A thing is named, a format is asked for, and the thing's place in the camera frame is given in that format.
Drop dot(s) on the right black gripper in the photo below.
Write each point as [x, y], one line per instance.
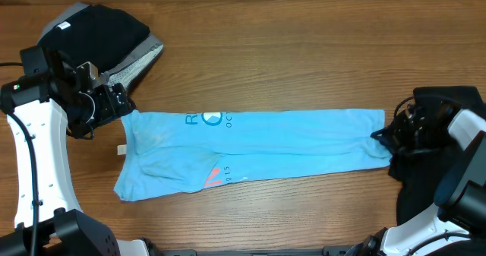
[396, 142]

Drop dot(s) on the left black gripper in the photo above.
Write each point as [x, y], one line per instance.
[109, 111]

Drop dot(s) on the light blue printed t-shirt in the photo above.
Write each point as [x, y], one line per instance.
[169, 153]

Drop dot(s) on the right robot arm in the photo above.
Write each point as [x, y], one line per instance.
[457, 214]

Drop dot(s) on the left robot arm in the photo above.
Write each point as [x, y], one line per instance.
[44, 107]

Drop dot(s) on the black garment at right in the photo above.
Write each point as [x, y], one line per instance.
[420, 174]

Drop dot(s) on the folded grey garment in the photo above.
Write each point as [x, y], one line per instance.
[134, 66]

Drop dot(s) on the folded black garment on stack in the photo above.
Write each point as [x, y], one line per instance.
[93, 33]

